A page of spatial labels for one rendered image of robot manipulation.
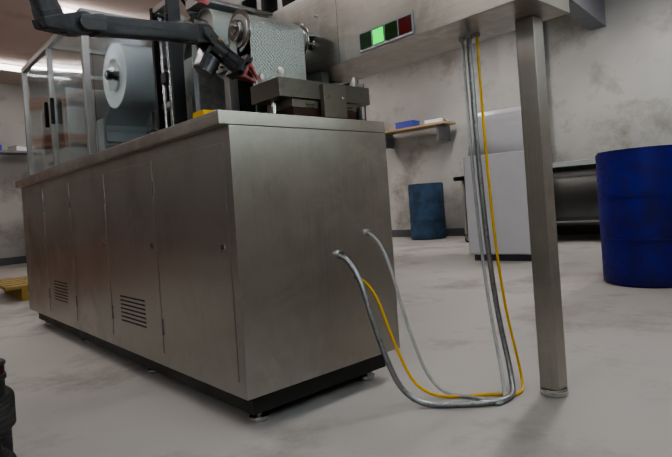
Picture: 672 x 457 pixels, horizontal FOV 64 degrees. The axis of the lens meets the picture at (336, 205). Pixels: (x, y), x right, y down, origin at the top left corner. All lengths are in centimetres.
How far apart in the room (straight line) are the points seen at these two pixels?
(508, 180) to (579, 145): 284
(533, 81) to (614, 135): 593
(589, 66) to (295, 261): 658
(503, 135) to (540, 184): 342
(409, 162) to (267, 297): 739
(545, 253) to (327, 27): 113
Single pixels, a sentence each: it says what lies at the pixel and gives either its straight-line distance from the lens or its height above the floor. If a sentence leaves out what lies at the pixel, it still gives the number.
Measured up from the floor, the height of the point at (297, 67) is 113.
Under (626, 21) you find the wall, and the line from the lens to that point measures 782.
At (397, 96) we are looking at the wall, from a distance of 904.
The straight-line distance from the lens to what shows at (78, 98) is 288.
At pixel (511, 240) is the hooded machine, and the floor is 19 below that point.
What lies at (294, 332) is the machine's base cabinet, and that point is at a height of 25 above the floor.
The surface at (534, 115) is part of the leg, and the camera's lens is 172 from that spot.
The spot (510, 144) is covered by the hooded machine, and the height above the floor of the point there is 105.
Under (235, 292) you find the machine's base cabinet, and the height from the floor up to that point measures 40.
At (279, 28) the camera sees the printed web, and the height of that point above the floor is 126.
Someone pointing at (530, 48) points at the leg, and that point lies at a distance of 175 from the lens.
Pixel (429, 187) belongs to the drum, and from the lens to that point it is 796.
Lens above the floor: 62
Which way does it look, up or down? level
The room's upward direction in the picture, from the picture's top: 4 degrees counter-clockwise
